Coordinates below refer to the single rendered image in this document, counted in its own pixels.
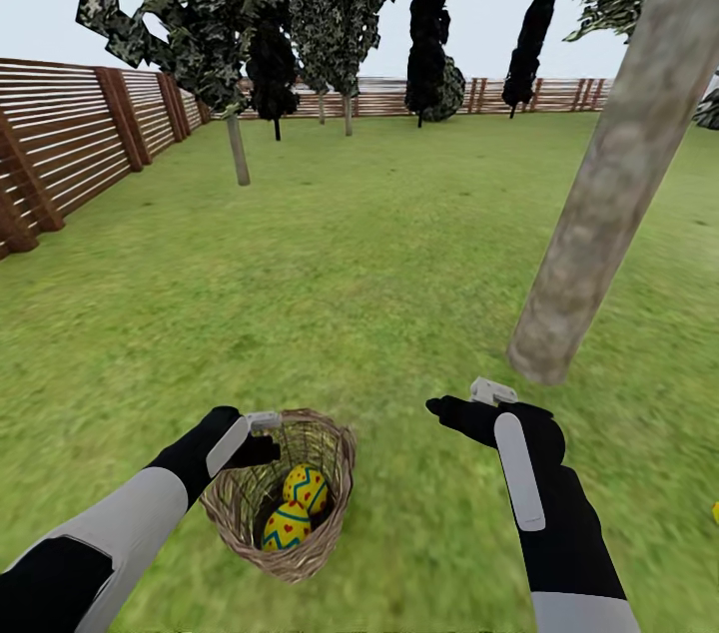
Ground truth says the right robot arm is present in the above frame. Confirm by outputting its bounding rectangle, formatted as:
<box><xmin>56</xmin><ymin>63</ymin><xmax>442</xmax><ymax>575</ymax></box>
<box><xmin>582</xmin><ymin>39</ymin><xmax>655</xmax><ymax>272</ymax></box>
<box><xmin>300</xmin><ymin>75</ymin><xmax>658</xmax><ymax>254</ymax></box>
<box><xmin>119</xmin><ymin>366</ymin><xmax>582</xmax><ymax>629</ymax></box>
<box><xmin>425</xmin><ymin>376</ymin><xmax>640</xmax><ymax>633</ymax></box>

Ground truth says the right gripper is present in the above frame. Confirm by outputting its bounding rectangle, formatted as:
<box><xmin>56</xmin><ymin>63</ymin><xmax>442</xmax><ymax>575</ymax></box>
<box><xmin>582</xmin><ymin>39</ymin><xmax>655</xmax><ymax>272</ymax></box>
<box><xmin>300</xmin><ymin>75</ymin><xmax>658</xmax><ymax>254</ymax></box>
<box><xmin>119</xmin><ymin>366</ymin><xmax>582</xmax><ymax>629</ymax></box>
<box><xmin>425</xmin><ymin>395</ymin><xmax>490</xmax><ymax>444</ymax></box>

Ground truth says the wicker basket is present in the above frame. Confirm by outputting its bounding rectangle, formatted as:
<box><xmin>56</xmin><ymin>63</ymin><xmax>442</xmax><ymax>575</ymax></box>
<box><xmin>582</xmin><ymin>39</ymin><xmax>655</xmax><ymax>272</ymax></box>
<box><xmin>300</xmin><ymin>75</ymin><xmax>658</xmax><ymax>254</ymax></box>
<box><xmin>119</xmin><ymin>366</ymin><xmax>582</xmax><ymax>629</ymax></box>
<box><xmin>199</xmin><ymin>408</ymin><xmax>358</xmax><ymax>585</ymax></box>

